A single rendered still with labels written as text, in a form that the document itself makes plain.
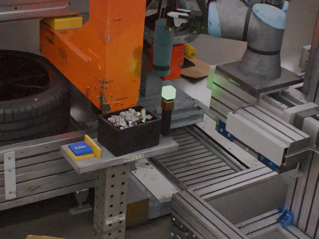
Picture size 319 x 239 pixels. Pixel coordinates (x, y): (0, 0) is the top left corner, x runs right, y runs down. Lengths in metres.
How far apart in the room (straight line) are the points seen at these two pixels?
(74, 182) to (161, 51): 0.72
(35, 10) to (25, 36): 1.90
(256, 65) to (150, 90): 1.21
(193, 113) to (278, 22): 1.32
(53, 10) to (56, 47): 0.16
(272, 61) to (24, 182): 1.10
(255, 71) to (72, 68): 0.87
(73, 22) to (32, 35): 1.85
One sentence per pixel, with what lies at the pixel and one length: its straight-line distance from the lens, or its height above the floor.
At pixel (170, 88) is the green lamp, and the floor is 0.66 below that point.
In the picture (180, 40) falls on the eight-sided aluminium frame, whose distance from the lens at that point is 3.14.
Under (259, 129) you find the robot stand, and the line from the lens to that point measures 2.10.
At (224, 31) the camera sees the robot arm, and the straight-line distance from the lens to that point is 2.21.
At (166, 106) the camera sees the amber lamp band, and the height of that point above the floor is 0.59.
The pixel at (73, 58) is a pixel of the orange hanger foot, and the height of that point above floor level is 0.64.
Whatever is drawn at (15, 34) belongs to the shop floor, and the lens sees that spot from 4.77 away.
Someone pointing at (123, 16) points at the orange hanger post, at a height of 0.92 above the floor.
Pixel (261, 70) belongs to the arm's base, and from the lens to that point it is 2.24.
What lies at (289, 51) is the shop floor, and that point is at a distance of 4.89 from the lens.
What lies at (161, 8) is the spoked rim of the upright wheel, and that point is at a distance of 3.14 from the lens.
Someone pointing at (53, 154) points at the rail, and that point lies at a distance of 2.63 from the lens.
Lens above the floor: 1.70
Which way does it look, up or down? 28 degrees down
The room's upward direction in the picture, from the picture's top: 5 degrees clockwise
